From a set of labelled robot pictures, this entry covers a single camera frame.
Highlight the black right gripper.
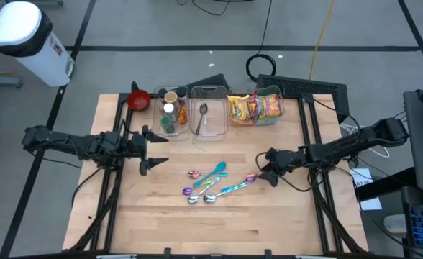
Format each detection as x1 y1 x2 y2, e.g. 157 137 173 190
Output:
257 147 306 188

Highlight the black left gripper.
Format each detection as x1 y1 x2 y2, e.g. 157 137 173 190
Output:
127 124 170 176

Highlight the purple bowl iridescent spoon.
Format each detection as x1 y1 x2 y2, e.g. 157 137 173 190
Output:
220 172 259 193

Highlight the green lid spice jar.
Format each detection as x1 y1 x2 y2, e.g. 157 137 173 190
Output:
160 116 176 134

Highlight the white lid spice jar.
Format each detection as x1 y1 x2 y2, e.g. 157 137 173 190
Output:
163 102 178 122

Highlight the teal plastic spoon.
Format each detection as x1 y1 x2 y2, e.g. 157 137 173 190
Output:
191 160 228 189

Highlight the blue yellow food packet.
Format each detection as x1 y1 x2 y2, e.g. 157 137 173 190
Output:
256 117 283 126

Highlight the tan lid spice jar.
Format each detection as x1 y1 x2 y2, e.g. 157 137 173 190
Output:
163 91 179 105

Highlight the dark metal spoon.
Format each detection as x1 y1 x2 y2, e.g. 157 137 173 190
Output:
194 102 209 136

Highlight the green pink ramen packet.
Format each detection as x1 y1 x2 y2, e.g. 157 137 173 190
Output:
260 92 283 120

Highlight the yellow ramen packet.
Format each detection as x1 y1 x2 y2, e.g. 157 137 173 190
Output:
227 94 252 122

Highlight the clear plastic bin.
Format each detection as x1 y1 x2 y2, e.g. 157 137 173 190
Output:
227 85 286 127
151 85 191 141
189 85 230 142

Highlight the red bowl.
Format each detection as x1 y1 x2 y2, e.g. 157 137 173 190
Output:
127 89 151 112

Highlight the black angled board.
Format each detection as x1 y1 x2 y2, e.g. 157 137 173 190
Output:
188 73 231 93

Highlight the black perforated panel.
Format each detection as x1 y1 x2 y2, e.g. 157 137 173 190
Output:
255 74 350 125

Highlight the white paper sheet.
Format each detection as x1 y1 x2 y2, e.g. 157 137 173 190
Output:
350 168 383 212

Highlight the white computer mouse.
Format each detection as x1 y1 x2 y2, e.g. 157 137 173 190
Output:
383 214 409 235

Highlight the grey stand base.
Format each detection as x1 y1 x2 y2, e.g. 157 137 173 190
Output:
0 73 24 89

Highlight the white trash can black band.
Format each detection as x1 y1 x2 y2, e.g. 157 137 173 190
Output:
0 1 76 88

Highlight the purple spoon green handle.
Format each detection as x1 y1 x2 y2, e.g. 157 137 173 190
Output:
181 178 214 196

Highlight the black coiled floor cable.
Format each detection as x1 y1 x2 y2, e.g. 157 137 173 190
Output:
245 0 278 83

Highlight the white cable bundle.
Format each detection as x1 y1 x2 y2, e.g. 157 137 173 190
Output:
340 122 391 159

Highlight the yellow floor cable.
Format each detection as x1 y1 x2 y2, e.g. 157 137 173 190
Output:
307 0 337 81

